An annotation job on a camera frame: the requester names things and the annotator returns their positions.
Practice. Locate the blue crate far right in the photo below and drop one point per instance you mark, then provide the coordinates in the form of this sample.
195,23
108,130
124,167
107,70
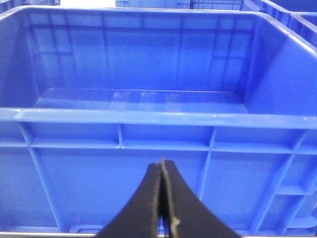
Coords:
299,16

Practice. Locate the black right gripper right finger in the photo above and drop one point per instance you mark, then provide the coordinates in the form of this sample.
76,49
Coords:
188,217

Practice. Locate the blue plastic crate right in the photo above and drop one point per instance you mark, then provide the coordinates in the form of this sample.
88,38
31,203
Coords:
90,97

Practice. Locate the blue crate back row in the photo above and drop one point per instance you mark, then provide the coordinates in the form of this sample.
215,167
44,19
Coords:
182,4

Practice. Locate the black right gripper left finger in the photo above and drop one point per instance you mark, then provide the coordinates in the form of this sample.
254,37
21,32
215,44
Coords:
139,217

